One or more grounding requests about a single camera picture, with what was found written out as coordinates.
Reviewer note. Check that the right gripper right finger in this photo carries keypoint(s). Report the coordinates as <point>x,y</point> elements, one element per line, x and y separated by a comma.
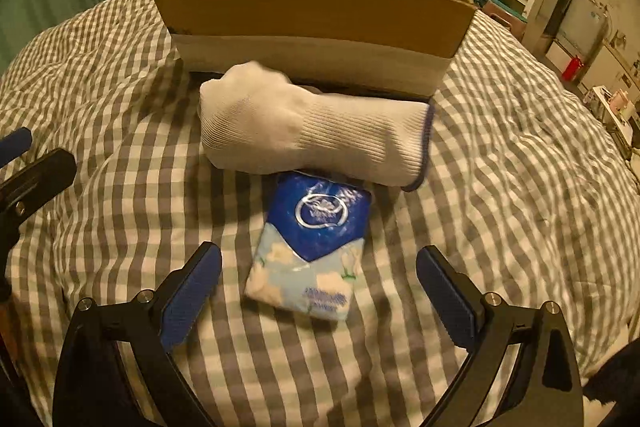
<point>544,386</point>

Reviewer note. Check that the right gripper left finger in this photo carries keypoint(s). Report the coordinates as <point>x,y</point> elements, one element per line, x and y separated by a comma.
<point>91,385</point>

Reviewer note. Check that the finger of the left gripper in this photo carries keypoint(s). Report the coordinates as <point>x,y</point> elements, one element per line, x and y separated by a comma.
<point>35,185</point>
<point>14,145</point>

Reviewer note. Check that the grey checkered bed quilt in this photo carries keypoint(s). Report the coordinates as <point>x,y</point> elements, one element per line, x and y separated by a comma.
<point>525,191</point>

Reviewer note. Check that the rolled white sock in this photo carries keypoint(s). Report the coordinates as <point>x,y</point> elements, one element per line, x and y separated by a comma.
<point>255,120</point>

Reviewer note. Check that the blue tissue packet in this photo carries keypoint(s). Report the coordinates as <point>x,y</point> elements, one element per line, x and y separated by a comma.
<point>308,256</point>

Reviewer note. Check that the white folding side table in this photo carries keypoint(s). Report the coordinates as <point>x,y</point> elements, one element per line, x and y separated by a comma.
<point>618,116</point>

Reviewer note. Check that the red fire extinguisher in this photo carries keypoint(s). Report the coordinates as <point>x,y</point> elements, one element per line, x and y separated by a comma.
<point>572,69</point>

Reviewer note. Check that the open cardboard box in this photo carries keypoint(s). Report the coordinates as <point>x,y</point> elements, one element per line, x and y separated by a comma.
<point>399,47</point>

